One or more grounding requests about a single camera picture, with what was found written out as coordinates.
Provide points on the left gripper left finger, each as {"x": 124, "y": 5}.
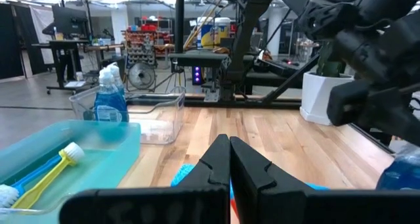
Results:
{"x": 210, "y": 184}

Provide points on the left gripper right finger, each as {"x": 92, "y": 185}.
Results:
{"x": 256, "y": 191}

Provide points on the blue dish soap bottle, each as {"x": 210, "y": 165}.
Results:
{"x": 110, "y": 102}
{"x": 116, "y": 73}
{"x": 403, "y": 171}

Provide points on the yellow dish brush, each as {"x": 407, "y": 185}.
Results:
{"x": 42, "y": 184}

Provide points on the blue dish brush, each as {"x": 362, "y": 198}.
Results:
{"x": 36, "y": 174}

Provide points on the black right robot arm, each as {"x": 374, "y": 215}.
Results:
{"x": 251, "y": 27}

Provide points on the green cactus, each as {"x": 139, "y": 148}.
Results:
{"x": 328, "y": 64}

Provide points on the white hexagonal plant pot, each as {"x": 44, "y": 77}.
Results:
{"x": 318, "y": 99}

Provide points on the clear plastic bin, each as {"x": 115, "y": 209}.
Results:
{"x": 157, "y": 125}

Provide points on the green plastic bin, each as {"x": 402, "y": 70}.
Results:
{"x": 108, "y": 151}

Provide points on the computer tower purple lights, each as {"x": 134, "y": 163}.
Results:
{"x": 197, "y": 74}

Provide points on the dark grey side desk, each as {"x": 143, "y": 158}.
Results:
{"x": 197, "y": 58}

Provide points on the round floor fan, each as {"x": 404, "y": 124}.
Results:
{"x": 141, "y": 75}

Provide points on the yellow and blue drum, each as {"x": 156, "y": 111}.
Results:
{"x": 213, "y": 33}

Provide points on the red parts shelf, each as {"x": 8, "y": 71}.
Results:
{"x": 141, "y": 43}

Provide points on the black standing desk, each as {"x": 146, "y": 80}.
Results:
{"x": 62, "y": 45}

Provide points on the black computer monitor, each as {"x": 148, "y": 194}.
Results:
{"x": 69, "y": 18}

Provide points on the black partition curtain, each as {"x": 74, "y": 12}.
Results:
{"x": 10, "y": 40}

